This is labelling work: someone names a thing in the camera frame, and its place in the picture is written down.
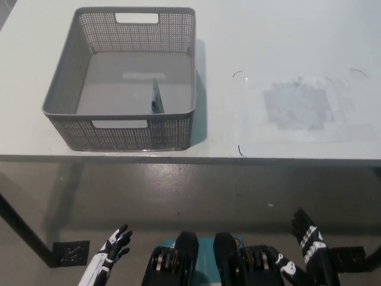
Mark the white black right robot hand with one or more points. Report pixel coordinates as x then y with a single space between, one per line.
317 253

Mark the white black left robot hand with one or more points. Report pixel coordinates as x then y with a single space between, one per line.
102 259

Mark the white blue shampoo tube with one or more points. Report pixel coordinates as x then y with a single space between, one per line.
156 101

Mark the black metal table leg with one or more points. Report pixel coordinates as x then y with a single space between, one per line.
26 228

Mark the clear plastic sheet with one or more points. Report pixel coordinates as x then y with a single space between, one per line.
256 128

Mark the grey perforated plastic basket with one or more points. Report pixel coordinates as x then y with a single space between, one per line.
62 80

